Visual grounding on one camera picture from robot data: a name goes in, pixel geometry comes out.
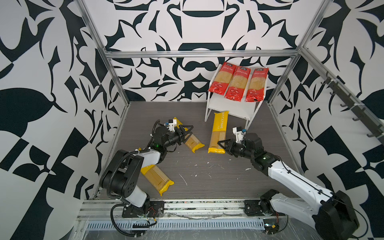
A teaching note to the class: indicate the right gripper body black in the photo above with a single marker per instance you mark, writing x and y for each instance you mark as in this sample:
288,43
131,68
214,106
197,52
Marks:
241,150

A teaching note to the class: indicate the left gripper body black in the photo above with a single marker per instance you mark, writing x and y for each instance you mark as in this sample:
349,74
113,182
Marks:
172,138

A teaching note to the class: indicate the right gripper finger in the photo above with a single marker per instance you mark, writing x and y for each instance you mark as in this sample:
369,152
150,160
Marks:
227,148
228,141

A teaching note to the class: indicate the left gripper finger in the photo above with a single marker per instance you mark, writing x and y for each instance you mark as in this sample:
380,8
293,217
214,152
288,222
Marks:
186,129
182,139

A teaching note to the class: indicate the yellow spaghetti bag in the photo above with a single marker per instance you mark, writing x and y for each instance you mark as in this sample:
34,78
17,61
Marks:
158,179
193,143
218,132

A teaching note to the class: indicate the red spaghetti bag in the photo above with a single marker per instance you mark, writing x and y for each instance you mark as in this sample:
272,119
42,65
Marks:
257,87
223,78
238,84

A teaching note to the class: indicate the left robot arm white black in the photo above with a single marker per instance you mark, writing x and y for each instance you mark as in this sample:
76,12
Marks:
122,173

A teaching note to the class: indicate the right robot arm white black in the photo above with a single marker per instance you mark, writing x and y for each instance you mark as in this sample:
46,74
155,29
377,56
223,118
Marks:
330,214

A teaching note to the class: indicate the white two-tier shelf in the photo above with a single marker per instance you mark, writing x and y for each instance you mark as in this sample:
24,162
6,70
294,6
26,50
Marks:
242,110

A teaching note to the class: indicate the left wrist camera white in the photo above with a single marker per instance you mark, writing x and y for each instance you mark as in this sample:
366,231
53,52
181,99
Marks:
171,124

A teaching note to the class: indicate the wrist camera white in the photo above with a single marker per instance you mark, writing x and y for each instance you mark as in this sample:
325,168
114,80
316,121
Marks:
171,124
239,133

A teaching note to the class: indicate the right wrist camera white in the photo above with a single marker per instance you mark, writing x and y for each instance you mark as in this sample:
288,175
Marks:
239,133

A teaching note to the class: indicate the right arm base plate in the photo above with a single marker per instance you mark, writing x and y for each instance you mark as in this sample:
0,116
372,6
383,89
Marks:
260,208

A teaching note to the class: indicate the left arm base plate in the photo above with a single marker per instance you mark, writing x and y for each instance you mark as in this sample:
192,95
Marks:
150,209

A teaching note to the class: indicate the aluminium front rail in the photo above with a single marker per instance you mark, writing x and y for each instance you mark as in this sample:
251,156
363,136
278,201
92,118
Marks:
222,208

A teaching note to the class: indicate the white cable duct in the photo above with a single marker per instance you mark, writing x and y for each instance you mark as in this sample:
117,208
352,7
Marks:
185,224

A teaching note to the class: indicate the wall hook rack grey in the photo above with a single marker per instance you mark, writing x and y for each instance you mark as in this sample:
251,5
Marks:
361,111

